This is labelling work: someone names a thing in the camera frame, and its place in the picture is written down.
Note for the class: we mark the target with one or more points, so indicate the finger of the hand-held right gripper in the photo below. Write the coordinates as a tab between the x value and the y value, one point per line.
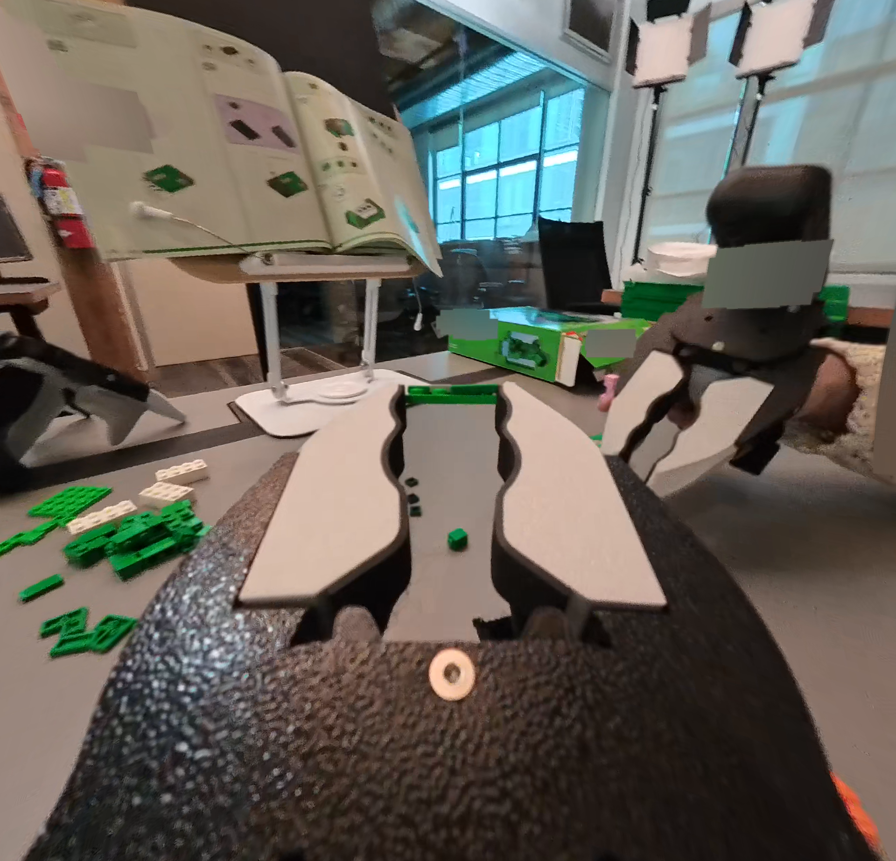
707	434
640	406

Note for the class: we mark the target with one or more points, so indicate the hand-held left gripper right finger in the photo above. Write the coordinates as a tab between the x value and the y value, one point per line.
574	518

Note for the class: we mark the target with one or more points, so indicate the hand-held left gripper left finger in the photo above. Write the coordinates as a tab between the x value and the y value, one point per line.
329	511

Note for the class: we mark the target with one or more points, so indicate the small green lego brick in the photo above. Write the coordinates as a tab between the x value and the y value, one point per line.
458	539

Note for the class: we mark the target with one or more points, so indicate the pink lego figure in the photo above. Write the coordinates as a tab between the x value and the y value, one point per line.
610	385

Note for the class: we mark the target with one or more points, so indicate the green cardboard lego box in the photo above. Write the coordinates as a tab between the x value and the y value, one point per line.
546	322

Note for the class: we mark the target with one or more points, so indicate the white lego brick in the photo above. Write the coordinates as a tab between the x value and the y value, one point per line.
166	494
182	470

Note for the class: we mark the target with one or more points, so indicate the green lego base build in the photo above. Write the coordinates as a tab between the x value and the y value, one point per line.
448	396

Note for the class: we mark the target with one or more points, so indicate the pile of green lego pieces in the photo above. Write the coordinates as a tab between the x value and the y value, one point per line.
133	539

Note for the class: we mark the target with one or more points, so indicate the thin white lego plate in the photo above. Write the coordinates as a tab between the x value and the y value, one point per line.
101	517

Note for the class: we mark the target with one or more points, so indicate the open lego instruction booklet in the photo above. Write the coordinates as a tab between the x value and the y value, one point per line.
175	105

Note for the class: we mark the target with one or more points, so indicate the person's right hand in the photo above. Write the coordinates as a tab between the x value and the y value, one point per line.
833	392

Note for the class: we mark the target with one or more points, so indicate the green plastic crate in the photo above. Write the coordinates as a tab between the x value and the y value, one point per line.
658	300

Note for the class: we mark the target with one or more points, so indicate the white book stand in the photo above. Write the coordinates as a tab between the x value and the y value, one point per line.
294	413

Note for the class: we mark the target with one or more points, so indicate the heap of white paper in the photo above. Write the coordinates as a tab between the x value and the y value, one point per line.
679	258

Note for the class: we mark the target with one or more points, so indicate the wooden table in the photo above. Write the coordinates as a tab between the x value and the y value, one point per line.
871	315

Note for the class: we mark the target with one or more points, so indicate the black office chair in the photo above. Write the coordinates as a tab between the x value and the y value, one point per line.
574	266

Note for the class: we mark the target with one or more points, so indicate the grey black wedge-shaped stand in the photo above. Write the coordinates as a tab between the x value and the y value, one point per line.
105	413

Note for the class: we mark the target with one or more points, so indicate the studio light on stand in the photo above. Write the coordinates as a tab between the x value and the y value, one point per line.
777	28
665	42

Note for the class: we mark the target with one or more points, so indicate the red fire extinguisher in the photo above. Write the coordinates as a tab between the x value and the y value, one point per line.
63	203

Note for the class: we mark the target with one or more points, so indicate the dark screen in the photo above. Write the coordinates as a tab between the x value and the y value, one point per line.
14	231

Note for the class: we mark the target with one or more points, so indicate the grey wall vent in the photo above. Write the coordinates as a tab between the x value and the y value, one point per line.
591	14

